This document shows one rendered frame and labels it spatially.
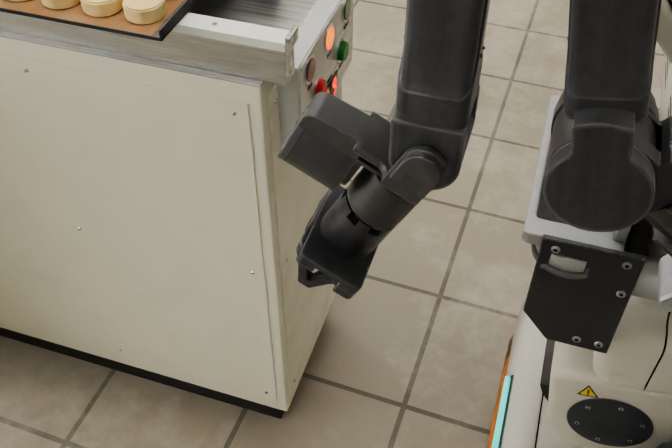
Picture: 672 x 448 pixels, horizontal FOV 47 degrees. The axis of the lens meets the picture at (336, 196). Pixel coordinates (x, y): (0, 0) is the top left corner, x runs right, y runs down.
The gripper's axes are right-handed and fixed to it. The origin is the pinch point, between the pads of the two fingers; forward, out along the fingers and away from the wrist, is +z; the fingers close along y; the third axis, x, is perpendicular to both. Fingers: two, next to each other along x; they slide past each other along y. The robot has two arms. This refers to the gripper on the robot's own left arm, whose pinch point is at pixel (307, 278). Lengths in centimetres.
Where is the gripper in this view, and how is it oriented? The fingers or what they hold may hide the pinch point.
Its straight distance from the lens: 80.4
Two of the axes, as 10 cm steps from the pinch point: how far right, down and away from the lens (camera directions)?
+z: -4.4, 5.5, 7.1
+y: -3.1, 6.5, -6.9
